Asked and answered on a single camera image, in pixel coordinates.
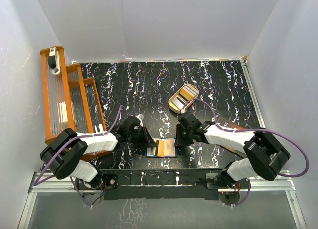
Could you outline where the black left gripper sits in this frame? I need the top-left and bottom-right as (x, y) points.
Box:
(127, 124), (156, 149)

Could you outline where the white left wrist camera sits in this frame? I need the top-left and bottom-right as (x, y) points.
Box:
(136, 114), (144, 127)

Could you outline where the orange tiered acrylic rack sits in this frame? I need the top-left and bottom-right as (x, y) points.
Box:
(40, 45), (113, 162)

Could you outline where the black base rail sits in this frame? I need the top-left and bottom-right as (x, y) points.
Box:
(74, 168), (251, 201)

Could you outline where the gold VIP card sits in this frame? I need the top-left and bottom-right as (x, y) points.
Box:
(164, 139), (175, 157)

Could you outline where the white device on rack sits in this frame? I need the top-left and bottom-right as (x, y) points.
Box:
(48, 47), (61, 76)

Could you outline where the white stack of cards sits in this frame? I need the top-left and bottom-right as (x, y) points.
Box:
(179, 85), (197, 100)

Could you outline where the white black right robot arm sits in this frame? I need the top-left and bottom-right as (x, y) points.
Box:
(175, 112), (291, 188)

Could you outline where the blue credit card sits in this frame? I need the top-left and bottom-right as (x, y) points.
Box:
(146, 138), (176, 158)

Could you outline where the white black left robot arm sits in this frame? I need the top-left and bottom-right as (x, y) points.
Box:
(40, 115), (157, 189)

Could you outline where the white magnetic stripe card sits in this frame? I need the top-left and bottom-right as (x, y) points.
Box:
(172, 97), (186, 109)

